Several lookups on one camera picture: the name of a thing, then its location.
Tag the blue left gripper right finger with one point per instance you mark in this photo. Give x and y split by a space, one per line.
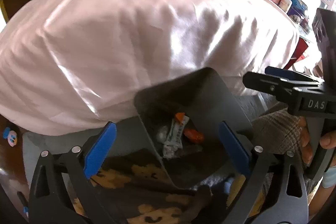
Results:
236 152

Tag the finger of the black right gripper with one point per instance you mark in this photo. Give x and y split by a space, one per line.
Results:
292 88

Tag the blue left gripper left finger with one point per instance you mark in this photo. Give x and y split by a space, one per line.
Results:
98 151

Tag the dark trash bin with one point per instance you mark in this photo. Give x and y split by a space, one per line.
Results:
207 101

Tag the person's right hand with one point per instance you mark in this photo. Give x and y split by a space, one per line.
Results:
327 141

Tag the white green wrapper in bin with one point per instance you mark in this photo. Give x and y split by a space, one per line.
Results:
173 141

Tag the cartoon duck slipper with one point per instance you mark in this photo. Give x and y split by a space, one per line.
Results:
11 136

